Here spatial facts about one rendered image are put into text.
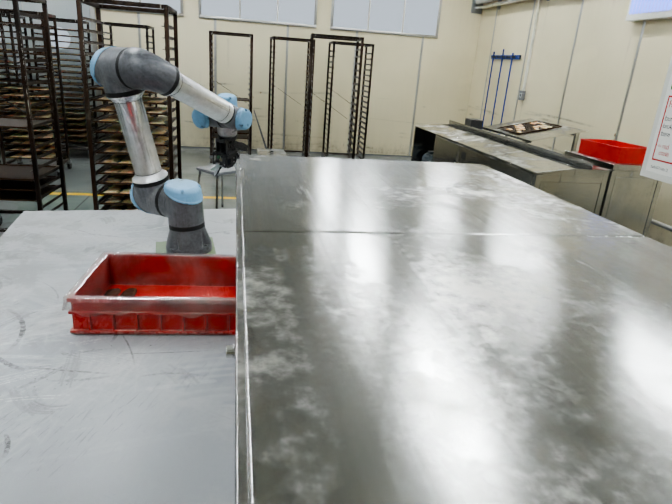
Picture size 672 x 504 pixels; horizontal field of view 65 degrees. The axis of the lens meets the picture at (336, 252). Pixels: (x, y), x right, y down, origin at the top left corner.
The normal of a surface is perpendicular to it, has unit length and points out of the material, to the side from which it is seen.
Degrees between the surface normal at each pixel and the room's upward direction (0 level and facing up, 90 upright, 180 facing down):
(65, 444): 0
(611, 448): 0
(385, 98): 90
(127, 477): 0
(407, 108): 90
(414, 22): 90
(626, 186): 90
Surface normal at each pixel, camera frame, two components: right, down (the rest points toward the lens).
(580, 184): 0.17, 0.34
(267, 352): 0.07, -0.94
